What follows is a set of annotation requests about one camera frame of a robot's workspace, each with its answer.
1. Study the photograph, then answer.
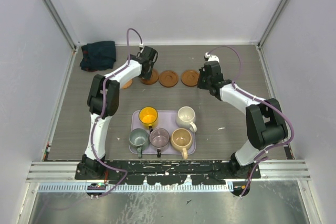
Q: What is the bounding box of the slotted cable duct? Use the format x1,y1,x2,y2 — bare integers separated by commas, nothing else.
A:
37,182,234,193

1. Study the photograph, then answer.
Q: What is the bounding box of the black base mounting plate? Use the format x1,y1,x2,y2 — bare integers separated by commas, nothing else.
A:
75,159,254,186

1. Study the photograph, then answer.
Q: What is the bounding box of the yellow glass mug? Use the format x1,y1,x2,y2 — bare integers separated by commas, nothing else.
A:
139,106,159,132

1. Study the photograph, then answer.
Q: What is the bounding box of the brown wooden saucer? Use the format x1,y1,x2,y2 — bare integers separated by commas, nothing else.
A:
159,70,178,88
181,69,199,87
140,69,159,85

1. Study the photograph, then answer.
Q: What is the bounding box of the beige ceramic mug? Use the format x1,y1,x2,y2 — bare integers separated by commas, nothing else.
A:
170,128,193,160

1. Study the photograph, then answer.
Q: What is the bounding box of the purple glass mug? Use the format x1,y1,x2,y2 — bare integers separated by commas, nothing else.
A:
149,128,170,157

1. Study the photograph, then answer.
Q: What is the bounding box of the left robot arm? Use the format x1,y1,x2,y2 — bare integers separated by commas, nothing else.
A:
82,46,158,180

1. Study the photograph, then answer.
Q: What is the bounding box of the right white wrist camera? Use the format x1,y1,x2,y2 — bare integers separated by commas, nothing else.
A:
204,52,219,62

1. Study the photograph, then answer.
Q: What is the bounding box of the woven rattan coaster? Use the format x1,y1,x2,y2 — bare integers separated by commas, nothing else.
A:
121,80,133,89

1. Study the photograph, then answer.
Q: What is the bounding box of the white ceramic mug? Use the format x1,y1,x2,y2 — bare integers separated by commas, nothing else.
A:
175,106,197,133

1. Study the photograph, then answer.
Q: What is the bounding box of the lavender plastic tray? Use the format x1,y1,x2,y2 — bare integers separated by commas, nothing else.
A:
130,110,197,155

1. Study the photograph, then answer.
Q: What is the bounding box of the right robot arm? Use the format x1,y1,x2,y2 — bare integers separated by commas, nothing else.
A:
197,56,288,179

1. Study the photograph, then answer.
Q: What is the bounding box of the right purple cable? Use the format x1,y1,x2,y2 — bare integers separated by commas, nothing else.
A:
204,46,295,199

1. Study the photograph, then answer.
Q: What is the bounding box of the dark blue folded cloth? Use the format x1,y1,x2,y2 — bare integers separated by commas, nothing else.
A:
80,41,117,72

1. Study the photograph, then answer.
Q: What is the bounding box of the grey-green ceramic mug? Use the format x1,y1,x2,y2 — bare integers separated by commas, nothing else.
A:
129,128,150,158

